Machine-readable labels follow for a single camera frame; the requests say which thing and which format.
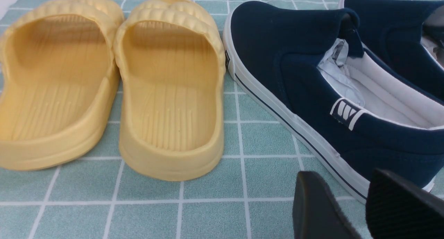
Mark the navy slip-on shoe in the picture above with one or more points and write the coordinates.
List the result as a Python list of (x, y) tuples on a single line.
[(310, 70), (396, 32)]

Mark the green checked cloth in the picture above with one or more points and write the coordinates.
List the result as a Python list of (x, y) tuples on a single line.
[(248, 195)]

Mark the yellow slipper far left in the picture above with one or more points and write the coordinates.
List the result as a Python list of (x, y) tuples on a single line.
[(60, 81)]

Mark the navy slip-on shoe left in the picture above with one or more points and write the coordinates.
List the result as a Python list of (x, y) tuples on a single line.
[(310, 70)]

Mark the navy slip-on shoe right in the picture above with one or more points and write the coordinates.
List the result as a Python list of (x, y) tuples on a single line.
[(396, 32)]

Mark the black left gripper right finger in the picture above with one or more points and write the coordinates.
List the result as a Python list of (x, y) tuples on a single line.
[(398, 209)]

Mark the yellow slipper right one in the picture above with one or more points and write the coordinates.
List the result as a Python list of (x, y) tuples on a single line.
[(172, 65)]

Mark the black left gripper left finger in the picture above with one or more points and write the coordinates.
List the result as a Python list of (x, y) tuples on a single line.
[(316, 213)]

